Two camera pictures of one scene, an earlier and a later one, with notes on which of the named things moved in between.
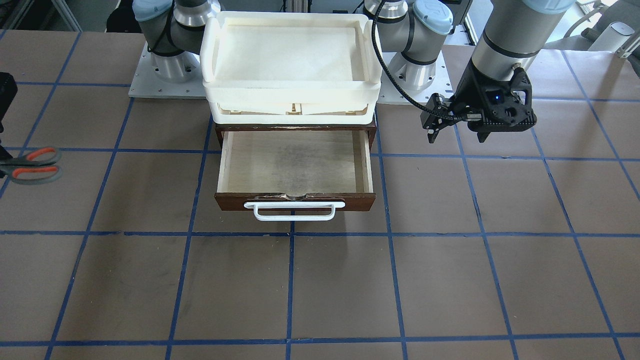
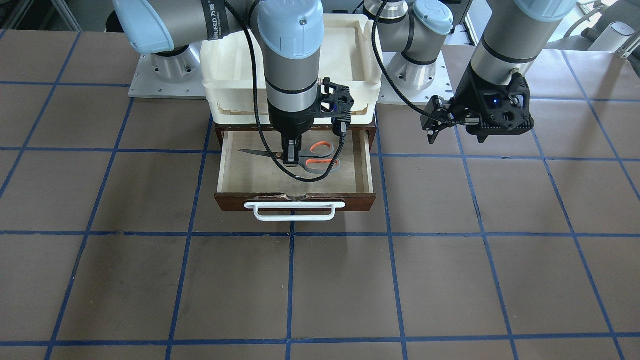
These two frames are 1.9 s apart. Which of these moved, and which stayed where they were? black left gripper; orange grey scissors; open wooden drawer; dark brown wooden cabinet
Moved: orange grey scissors
Stayed: dark brown wooden cabinet; black left gripper; open wooden drawer
